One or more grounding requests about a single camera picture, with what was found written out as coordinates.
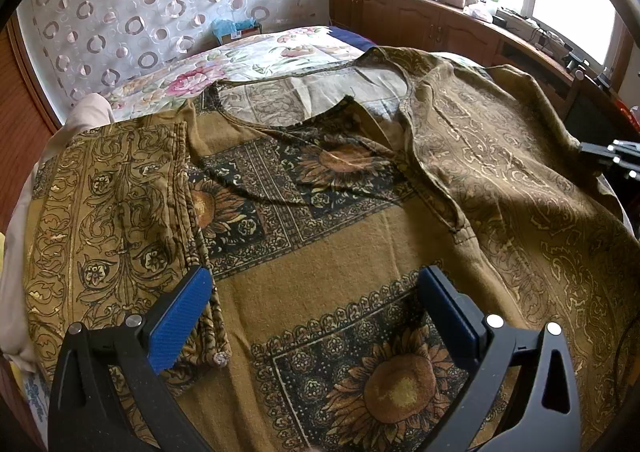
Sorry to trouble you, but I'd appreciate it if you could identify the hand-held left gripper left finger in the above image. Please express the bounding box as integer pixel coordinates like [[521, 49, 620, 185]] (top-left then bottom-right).
[[47, 264, 221, 452]]

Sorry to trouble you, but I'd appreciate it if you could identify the white circle-patterned curtain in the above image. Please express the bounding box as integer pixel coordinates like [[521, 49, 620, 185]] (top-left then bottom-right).
[[17, 0, 337, 133]]

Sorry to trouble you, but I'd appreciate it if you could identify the black chair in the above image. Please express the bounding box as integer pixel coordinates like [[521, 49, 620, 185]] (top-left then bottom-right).
[[564, 77, 628, 144]]

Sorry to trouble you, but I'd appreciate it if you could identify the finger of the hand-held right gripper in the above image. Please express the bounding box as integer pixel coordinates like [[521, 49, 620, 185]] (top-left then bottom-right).
[[579, 139, 640, 179]]

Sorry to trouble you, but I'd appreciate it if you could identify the brown sunflower print garment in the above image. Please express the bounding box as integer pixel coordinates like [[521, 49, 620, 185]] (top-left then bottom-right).
[[22, 46, 640, 452]]

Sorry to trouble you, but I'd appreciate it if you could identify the wooden cabinet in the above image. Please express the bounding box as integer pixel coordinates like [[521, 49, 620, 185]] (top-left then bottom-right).
[[328, 0, 640, 133]]

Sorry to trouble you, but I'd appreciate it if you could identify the beige pillow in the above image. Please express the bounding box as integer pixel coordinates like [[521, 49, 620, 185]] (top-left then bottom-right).
[[0, 93, 117, 374]]

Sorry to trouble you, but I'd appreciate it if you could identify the white plastic bag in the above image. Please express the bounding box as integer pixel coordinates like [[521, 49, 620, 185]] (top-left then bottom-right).
[[464, 3, 494, 24]]

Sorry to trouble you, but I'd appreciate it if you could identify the wooden wardrobe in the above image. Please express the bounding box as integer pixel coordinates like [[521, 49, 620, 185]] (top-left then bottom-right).
[[0, 14, 67, 245]]

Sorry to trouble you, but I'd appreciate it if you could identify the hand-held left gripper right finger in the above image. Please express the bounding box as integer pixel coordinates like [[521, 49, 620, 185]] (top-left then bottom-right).
[[416, 264, 583, 452]]

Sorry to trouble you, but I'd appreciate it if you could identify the floral bed sheet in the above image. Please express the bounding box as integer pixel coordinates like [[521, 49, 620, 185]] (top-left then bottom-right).
[[107, 26, 372, 114]]

